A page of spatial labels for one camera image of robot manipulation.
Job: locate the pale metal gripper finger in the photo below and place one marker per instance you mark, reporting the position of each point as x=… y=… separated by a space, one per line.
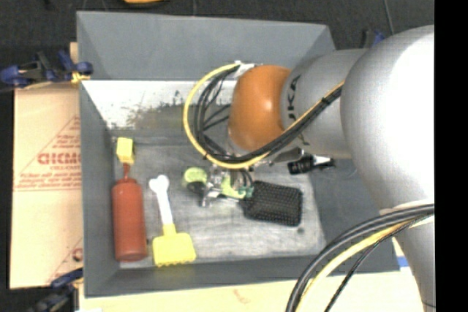
x=213 y=179
x=206 y=198

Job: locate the light green toy, black wheel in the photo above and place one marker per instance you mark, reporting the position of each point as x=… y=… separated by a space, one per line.
x=193 y=176

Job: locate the grey metal bin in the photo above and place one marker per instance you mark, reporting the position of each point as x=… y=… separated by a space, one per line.
x=219 y=234

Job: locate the white and yellow toy shovel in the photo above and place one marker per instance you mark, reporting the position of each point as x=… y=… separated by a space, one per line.
x=172 y=248

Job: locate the red squeeze bottle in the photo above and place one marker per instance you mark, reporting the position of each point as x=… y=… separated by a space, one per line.
x=128 y=215

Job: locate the small yellow block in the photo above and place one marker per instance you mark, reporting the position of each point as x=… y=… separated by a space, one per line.
x=125 y=149

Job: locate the brown cardboard board, red print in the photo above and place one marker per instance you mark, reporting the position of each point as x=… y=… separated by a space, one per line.
x=44 y=201

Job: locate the black cylinder on white bracket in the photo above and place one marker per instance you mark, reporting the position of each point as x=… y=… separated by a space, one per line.
x=302 y=165

